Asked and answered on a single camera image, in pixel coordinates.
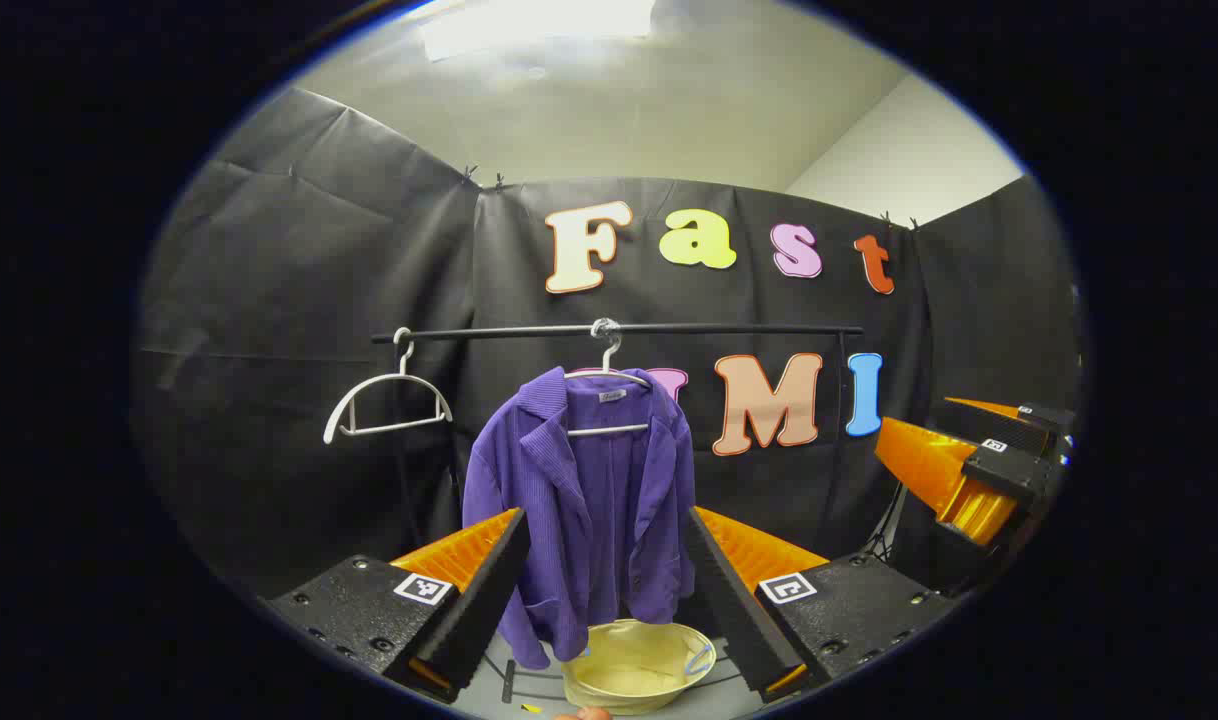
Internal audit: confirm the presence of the yellow laundry hamper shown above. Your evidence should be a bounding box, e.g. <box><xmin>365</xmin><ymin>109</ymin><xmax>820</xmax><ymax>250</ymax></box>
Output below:
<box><xmin>561</xmin><ymin>619</ymin><xmax>718</xmax><ymax>715</ymax></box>

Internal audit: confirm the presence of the white clothes hanger taped hook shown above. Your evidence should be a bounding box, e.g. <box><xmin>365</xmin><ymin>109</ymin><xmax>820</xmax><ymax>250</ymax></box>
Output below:
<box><xmin>566</xmin><ymin>318</ymin><xmax>655</xmax><ymax>439</ymax></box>

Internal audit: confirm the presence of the small white clothes hanger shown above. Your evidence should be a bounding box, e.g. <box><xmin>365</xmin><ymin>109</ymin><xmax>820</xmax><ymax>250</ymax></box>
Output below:
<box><xmin>323</xmin><ymin>327</ymin><xmax>454</xmax><ymax>445</ymax></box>

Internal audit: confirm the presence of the black backdrop cloth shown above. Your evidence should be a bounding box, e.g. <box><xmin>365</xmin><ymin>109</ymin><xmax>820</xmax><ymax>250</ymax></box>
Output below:
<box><xmin>134</xmin><ymin>85</ymin><xmax>1082</xmax><ymax>601</ymax></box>

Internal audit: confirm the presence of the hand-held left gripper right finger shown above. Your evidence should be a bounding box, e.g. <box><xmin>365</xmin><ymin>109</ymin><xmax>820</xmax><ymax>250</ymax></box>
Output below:
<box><xmin>686</xmin><ymin>505</ymin><xmax>960</xmax><ymax>702</ymax></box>

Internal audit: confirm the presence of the purple ribbed jacket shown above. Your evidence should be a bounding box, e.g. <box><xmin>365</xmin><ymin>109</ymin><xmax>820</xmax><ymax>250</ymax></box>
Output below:
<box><xmin>462</xmin><ymin>367</ymin><xmax>697</xmax><ymax>671</ymax></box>

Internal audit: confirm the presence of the ceiling light panel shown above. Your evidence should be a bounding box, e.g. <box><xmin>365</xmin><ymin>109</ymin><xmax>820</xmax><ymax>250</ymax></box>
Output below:
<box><xmin>414</xmin><ymin>0</ymin><xmax>660</xmax><ymax>63</ymax></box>

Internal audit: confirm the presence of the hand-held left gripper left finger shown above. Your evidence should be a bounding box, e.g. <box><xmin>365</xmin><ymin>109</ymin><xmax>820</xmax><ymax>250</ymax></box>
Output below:
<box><xmin>259</xmin><ymin>508</ymin><xmax>532</xmax><ymax>704</ymax></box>

